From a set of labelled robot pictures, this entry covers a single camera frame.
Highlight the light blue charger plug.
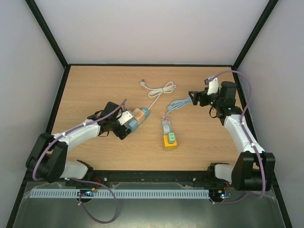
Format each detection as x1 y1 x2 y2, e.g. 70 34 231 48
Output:
127 119 139 131

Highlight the orange dragon cube adapter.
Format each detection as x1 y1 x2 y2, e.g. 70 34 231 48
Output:
133 108 145 124

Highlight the teal power strip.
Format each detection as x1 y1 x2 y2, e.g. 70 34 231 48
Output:
127 107 150 132

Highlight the light blue power strip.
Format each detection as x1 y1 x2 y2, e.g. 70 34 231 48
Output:
162 119 171 135

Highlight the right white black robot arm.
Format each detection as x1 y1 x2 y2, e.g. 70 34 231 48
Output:
189 79 276 191

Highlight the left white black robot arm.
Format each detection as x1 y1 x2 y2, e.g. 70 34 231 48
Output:
26 102 134 183

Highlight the white plug on strip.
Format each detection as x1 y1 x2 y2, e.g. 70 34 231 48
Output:
163 125 170 134

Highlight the green charger plug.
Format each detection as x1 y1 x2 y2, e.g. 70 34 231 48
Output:
168 133 175 144

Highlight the yellow cube adapter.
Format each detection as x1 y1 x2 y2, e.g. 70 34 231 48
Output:
163 135 177 151

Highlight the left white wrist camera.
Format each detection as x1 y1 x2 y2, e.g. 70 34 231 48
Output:
118 111 134 125

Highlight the light blue strip cable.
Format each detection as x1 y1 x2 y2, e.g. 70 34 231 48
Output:
161 96 193 121

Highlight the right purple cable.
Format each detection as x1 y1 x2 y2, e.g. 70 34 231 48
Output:
206 70 267 205

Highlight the purple cable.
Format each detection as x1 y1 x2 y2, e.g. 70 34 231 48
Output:
32 98 128 224
206 70 267 205

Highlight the black aluminium frame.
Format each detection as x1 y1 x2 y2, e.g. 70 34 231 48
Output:
7 0 292 228

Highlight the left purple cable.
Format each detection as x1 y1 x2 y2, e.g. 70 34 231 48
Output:
32 98 128 224

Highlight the light blue slotted cable duct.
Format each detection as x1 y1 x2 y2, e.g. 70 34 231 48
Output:
29 189 209 199

